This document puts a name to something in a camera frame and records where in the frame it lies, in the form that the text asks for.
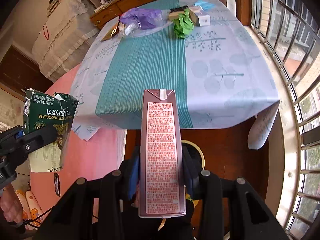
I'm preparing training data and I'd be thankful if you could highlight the pink milk carton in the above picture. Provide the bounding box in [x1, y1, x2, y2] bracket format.
[138, 89, 186, 219]

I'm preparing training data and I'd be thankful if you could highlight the green chocolate milk carton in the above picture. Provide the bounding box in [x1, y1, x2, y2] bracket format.
[23, 88, 79, 173]

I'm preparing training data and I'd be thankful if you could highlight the green paper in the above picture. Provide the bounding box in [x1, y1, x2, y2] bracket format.
[172, 9, 194, 39]

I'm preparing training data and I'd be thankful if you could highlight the purple plastic bag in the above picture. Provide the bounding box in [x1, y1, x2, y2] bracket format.
[120, 8, 164, 30]

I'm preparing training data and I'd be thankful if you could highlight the light blue face mask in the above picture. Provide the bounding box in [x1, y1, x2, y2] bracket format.
[194, 0, 215, 11]

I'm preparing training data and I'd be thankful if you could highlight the round blue trash bin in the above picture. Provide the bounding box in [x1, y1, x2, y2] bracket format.
[181, 140, 205, 170]

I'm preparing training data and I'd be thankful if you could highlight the person's left hand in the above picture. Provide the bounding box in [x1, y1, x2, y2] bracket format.
[1, 184, 23, 224]

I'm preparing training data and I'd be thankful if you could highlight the dark wooden door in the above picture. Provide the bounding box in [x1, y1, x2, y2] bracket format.
[0, 46, 53, 96]

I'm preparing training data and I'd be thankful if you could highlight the teal striped floral tablecloth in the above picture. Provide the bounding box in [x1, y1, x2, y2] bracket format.
[70, 0, 280, 150]

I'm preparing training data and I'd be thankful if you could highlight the white lace covered furniture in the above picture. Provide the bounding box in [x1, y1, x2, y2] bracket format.
[31, 0, 100, 82]

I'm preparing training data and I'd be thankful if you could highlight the golden snack wrapper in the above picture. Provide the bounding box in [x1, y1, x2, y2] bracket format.
[101, 23, 119, 42]

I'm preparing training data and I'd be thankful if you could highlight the white small box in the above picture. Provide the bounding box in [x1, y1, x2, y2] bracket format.
[188, 6, 210, 27]

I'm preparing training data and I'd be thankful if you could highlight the black comb brush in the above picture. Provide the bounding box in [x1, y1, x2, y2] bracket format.
[170, 5, 188, 12]

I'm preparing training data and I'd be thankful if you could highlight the metal window grille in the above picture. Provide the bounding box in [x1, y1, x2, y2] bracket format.
[251, 0, 319, 239]

